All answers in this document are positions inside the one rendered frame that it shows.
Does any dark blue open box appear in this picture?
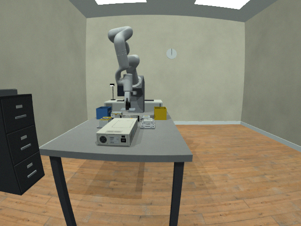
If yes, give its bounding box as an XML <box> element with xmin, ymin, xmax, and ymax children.
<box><xmin>96</xmin><ymin>106</ymin><xmax>111</xmax><ymax>119</ymax></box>

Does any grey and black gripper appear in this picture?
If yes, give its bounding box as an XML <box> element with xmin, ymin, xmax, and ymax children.
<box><xmin>124</xmin><ymin>91</ymin><xmax>131</xmax><ymax>110</ymax></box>

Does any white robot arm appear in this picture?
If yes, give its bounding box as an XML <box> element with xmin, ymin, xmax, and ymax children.
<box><xmin>108</xmin><ymin>26</ymin><xmax>142</xmax><ymax>95</ymax></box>

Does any yellow open box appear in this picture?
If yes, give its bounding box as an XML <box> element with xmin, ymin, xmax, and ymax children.
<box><xmin>154</xmin><ymin>107</ymin><xmax>166</xmax><ymax>120</ymax></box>

